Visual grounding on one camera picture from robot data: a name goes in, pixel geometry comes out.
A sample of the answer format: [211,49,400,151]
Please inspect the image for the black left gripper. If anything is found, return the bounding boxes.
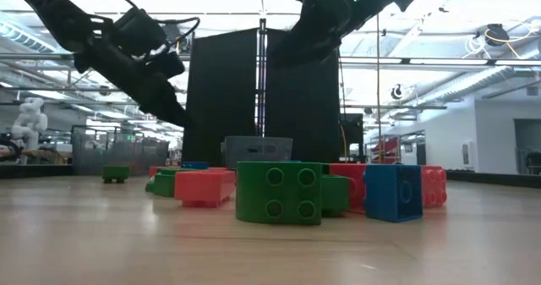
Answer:
[74,20,192,129]

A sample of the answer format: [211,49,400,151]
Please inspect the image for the green 2x4 toy brick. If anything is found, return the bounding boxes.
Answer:
[101,164,130,184]
[320,162,351,217]
[146,168,187,198]

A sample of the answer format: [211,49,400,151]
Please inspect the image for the orange 2x4 toy brick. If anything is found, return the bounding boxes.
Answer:
[421,165,448,210]
[174,169,237,209]

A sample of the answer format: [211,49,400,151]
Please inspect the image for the green 2x2 toy brick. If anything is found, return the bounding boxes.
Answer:
[235,161,323,226]

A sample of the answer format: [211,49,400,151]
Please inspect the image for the grey mesh bin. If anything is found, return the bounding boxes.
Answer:
[70,125,170,176]

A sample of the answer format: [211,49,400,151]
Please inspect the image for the black folding partition screen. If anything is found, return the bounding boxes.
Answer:
[182,27,342,164]

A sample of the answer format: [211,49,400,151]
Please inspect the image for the orange 2x2 toy brick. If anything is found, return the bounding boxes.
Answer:
[329,162,367,215]
[148,165,183,178]

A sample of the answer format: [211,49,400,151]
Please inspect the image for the black background cabinet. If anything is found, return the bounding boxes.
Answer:
[340,113,364,163]

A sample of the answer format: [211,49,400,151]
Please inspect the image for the grey plastic bin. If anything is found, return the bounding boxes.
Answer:
[223,135,293,163]

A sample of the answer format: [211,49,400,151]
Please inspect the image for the background wooden workbench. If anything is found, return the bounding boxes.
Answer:
[0,147,72,166]

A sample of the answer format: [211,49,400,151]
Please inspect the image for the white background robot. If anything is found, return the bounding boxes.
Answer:
[10,96,50,151]

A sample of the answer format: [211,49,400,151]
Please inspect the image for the red background shelf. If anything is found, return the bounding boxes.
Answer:
[370,135,402,164]

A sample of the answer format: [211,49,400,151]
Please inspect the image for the blue 2x2 toy brick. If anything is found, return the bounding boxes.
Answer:
[363,164,424,224]

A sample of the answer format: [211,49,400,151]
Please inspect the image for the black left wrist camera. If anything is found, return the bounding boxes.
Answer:
[110,7,169,58]

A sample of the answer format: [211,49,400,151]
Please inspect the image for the ceiling reel with yellow cable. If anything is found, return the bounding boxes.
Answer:
[484,22,512,47]

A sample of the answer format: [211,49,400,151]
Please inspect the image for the white wall unit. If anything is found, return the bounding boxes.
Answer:
[460,139,477,170]

